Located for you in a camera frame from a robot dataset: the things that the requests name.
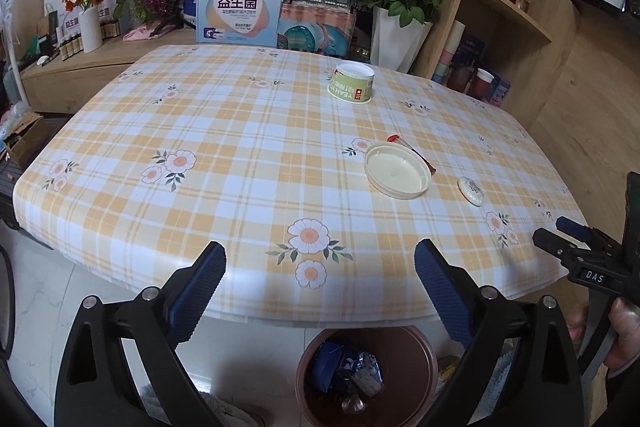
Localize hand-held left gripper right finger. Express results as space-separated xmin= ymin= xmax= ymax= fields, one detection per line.
xmin=414 ymin=238 xmax=583 ymax=427

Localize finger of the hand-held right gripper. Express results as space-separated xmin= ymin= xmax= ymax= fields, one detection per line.
xmin=532 ymin=227 xmax=593 ymax=269
xmin=556 ymin=216 xmax=623 ymax=250

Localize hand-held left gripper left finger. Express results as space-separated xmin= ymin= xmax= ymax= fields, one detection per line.
xmin=54 ymin=241 xmax=228 ymax=427

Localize white plastic lid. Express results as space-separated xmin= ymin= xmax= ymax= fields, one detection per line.
xmin=363 ymin=143 xmax=432 ymax=200

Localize brown round trash bin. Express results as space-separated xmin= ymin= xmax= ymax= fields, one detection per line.
xmin=295 ymin=326 xmax=440 ymax=427

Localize person's right hand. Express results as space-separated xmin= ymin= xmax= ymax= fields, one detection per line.
xmin=567 ymin=297 xmax=640 ymax=373

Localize small white round cap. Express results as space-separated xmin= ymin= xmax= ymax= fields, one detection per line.
xmin=457 ymin=177 xmax=485 ymax=207

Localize yellow plaid floral tablecloth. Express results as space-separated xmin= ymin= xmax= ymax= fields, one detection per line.
xmin=12 ymin=44 xmax=588 ymax=324

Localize small blue carton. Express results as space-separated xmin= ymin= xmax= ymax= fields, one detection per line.
xmin=492 ymin=74 xmax=514 ymax=106

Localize red tipped thin stick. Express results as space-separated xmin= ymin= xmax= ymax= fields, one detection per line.
xmin=387 ymin=134 xmax=436 ymax=173

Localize red paper cup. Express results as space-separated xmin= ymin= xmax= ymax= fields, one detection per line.
xmin=472 ymin=68 xmax=496 ymax=102

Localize brown paper cup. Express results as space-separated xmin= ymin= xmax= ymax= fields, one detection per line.
xmin=446 ymin=59 xmax=474 ymax=92

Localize dark blue carton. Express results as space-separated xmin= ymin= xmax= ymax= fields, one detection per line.
xmin=457 ymin=34 xmax=486 ymax=68

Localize stack of pastel paper cups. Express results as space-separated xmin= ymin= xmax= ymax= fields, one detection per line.
xmin=432 ymin=21 xmax=466 ymax=84

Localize green paper cup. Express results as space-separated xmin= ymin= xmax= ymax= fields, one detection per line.
xmin=327 ymin=62 xmax=376 ymax=104

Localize open cardboard box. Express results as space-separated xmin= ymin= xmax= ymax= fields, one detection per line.
xmin=2 ymin=112 xmax=47 ymax=168

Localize pink cloth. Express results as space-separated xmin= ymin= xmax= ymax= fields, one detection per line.
xmin=122 ymin=27 xmax=164 ymax=43

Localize row of small brown bottles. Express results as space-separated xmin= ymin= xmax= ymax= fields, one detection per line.
xmin=57 ymin=19 xmax=122 ymax=60

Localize orange flowers in white vase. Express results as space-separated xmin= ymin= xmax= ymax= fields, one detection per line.
xmin=55 ymin=0 xmax=109 ymax=54

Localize large white supplement box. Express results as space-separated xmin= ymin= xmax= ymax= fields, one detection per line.
xmin=196 ymin=0 xmax=289 ymax=48

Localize wrapped pack of pink cans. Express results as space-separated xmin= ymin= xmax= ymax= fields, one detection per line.
xmin=276 ymin=2 xmax=357 ymax=58

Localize purple flower sprig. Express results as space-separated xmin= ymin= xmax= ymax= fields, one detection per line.
xmin=142 ymin=0 xmax=177 ymax=26

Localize black paper bag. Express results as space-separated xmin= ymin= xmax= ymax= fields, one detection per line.
xmin=36 ymin=4 xmax=66 ymax=58

